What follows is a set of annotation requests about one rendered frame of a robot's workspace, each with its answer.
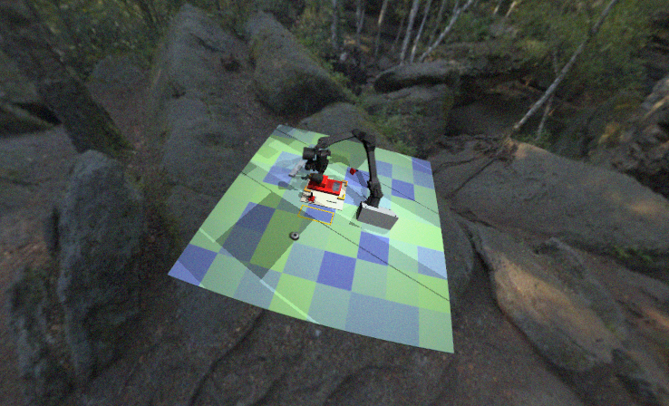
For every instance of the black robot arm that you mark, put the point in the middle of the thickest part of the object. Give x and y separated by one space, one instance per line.
374 184

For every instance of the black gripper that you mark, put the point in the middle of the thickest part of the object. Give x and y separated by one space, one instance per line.
320 167

